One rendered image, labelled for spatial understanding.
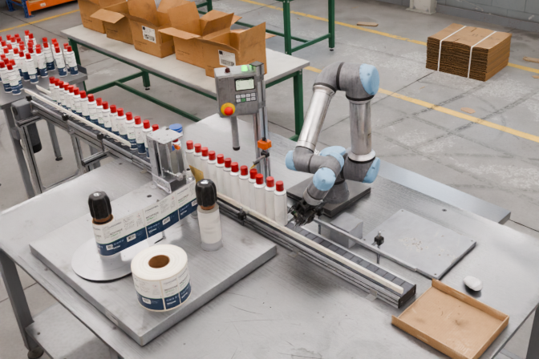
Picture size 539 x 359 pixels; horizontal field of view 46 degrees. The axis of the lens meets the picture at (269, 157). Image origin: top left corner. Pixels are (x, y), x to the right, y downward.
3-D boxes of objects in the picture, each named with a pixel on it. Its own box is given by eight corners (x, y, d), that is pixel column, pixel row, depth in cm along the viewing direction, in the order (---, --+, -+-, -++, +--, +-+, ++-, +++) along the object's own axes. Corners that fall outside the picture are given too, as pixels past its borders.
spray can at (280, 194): (273, 223, 269) (270, 182, 259) (282, 218, 272) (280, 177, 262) (281, 228, 266) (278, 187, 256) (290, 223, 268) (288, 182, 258)
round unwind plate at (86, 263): (57, 259, 256) (56, 256, 255) (121, 224, 274) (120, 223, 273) (99, 293, 236) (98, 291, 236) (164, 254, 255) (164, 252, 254)
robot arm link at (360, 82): (350, 170, 286) (346, 57, 259) (382, 175, 280) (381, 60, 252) (340, 184, 277) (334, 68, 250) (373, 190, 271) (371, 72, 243)
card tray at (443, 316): (391, 323, 222) (391, 315, 220) (431, 285, 238) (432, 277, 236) (469, 368, 203) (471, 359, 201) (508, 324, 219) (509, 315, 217)
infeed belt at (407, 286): (134, 160, 332) (132, 153, 330) (147, 154, 337) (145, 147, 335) (400, 305, 228) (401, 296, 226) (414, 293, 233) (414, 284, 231)
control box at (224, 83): (217, 109, 276) (213, 67, 266) (256, 104, 278) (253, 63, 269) (220, 118, 267) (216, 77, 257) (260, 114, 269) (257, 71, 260)
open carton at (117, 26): (91, 41, 522) (83, -4, 503) (134, 26, 550) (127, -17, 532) (120, 50, 499) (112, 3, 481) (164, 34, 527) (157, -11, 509)
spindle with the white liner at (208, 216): (196, 244, 259) (188, 183, 244) (212, 235, 264) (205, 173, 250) (211, 254, 253) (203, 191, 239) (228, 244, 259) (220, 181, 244)
